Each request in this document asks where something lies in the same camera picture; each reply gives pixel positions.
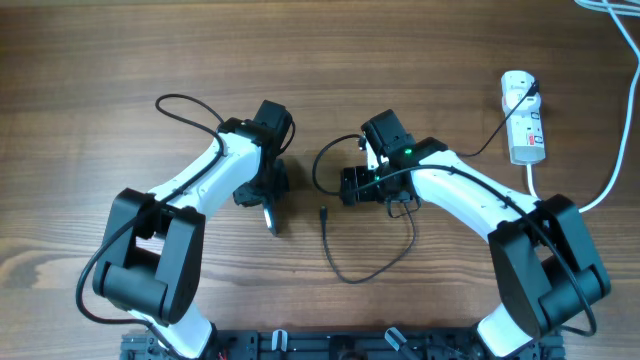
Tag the white power strip socket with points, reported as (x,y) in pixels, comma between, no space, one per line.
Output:
(521,103)

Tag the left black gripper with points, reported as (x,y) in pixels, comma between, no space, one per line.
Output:
(280,185)

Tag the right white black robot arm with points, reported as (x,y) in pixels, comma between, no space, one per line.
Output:
(546,265)

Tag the teal screen Galaxy smartphone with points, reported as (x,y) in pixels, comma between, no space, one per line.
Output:
(270,219)

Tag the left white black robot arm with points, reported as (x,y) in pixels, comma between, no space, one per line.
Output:
(149,262)

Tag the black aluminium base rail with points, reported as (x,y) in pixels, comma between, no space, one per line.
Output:
(432,344)

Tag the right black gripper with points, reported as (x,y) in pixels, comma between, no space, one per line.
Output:
(367,195)

